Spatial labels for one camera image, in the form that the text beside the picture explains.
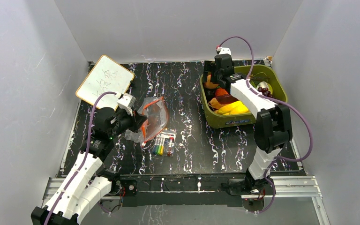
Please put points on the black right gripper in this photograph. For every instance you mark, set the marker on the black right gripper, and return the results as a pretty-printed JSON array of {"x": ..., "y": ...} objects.
[{"x": 216, "y": 80}]

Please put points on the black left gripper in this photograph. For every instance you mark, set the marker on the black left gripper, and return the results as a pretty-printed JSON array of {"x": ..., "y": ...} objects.
[{"x": 137, "y": 120}]

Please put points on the toy peach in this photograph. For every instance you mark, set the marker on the toy peach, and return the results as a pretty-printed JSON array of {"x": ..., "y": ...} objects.
[{"x": 208, "y": 84}]

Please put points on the dark red toy sausage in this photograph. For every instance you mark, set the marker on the dark red toy sausage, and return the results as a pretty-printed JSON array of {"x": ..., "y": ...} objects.
[{"x": 224, "y": 99}]

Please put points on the clear zip bag orange zipper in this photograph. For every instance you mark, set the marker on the clear zip bag orange zipper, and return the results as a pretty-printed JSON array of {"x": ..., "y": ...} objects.
[{"x": 155, "y": 110}]

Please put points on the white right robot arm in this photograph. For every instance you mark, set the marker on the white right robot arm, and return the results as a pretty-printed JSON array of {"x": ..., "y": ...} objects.
[{"x": 273, "y": 127}]

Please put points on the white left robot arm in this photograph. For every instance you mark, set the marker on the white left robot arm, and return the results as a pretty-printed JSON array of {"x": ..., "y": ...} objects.
[{"x": 84, "y": 186}]

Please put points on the olive green plastic bin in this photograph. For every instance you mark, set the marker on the olive green plastic bin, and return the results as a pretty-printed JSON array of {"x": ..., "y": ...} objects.
[{"x": 215, "y": 120}]

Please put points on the yellow toy banana bunch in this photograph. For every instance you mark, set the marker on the yellow toy banana bunch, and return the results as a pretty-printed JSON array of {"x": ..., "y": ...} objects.
[{"x": 232, "y": 109}]

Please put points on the pack of coloured markers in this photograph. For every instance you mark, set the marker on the pack of coloured markers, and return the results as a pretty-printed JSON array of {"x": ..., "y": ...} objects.
[{"x": 164, "y": 143}]

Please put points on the purple toy grapes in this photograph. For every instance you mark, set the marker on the purple toy grapes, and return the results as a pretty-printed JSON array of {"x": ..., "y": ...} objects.
[{"x": 266, "y": 91}]

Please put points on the yellow framed whiteboard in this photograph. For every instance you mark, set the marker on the yellow framed whiteboard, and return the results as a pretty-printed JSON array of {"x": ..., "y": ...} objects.
[{"x": 106, "y": 76}]

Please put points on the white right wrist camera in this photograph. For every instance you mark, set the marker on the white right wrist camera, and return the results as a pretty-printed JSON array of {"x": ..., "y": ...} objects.
[{"x": 223, "y": 50}]

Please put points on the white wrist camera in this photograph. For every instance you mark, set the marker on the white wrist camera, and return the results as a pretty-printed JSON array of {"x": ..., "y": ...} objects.
[
  {"x": 223, "y": 50},
  {"x": 126, "y": 102}
]

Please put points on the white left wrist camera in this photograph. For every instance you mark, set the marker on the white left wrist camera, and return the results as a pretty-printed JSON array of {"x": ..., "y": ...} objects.
[{"x": 126, "y": 102}]

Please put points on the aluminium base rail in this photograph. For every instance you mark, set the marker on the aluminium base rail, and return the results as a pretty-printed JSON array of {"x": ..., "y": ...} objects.
[{"x": 286, "y": 186}]

